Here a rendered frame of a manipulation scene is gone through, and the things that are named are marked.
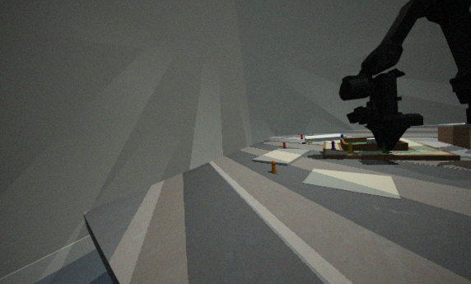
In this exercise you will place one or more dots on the orange-brown game pawn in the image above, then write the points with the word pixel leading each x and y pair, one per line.
pixel 274 171

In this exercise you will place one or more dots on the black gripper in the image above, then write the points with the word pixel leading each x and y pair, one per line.
pixel 391 125

